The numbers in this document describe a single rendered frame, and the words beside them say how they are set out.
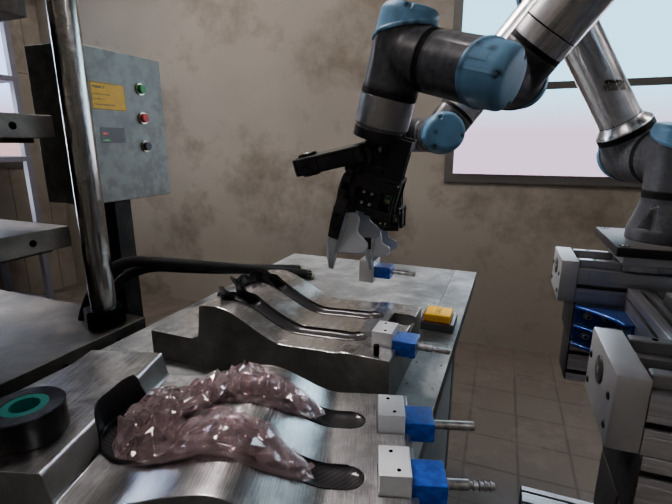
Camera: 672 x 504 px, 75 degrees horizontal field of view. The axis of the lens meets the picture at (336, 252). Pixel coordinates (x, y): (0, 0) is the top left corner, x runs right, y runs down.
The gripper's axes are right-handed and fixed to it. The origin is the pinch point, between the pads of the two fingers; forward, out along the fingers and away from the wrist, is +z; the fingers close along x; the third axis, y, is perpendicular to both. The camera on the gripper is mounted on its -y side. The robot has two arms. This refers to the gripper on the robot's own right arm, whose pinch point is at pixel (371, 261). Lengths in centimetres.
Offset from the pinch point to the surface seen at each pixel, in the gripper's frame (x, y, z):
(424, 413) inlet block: -45, 22, 8
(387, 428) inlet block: -49, 18, 9
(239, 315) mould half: -35.2, -14.4, 2.8
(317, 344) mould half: -34.0, 0.7, 6.5
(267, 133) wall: 167, -126, -34
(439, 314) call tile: 0.1, 16.9, 11.4
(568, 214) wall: 170, 60, 11
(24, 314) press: -28, -88, 16
